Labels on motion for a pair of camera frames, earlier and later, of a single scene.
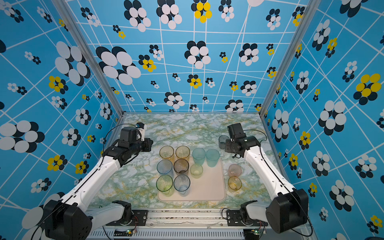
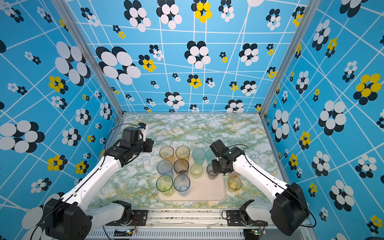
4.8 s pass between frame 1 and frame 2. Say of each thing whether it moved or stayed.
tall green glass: stayed
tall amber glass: stayed
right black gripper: moved
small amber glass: stayed
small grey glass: moved
